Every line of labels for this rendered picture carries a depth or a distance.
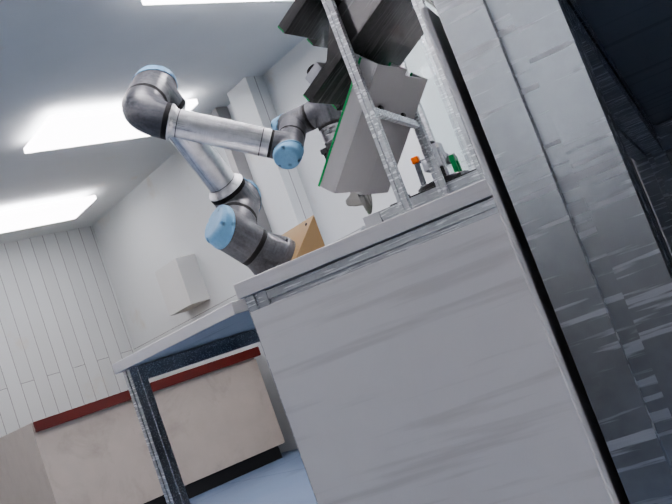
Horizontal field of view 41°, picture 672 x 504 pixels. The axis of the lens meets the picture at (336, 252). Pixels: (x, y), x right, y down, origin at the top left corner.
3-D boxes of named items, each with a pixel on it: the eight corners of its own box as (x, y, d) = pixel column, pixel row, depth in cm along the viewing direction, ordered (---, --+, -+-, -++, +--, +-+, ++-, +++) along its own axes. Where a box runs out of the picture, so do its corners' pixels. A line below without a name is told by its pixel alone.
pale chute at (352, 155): (334, 194, 187) (317, 185, 189) (365, 191, 198) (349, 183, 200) (377, 64, 178) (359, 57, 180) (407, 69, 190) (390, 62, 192)
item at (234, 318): (114, 374, 250) (111, 364, 250) (351, 298, 307) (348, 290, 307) (235, 314, 196) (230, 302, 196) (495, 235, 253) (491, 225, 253)
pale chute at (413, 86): (360, 195, 201) (344, 187, 203) (388, 192, 212) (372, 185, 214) (401, 75, 192) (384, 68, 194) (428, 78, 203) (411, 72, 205)
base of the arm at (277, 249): (258, 291, 259) (230, 274, 256) (276, 249, 266) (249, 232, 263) (283, 277, 247) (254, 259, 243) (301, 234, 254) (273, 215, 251)
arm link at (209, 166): (230, 244, 261) (113, 97, 234) (238, 214, 273) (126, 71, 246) (265, 228, 257) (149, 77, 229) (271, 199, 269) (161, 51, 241)
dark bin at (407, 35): (337, 110, 202) (316, 89, 204) (365, 112, 213) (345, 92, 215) (410, 8, 190) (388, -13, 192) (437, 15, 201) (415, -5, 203)
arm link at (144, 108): (113, 101, 222) (306, 143, 226) (124, 80, 231) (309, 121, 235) (110, 140, 229) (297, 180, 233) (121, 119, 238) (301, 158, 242)
